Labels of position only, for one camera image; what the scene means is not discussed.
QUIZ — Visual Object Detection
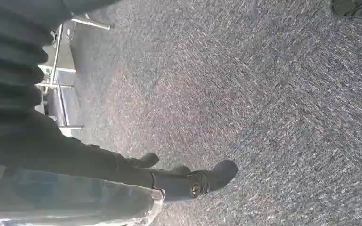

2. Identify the stainless steel table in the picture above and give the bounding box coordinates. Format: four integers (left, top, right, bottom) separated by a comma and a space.
34, 14, 112, 138

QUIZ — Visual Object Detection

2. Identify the dark floor stand base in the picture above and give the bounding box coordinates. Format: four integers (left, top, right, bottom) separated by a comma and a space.
331, 0, 362, 21

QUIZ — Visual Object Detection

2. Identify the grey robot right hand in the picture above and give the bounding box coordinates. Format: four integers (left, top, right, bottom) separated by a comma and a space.
0, 109, 239, 226

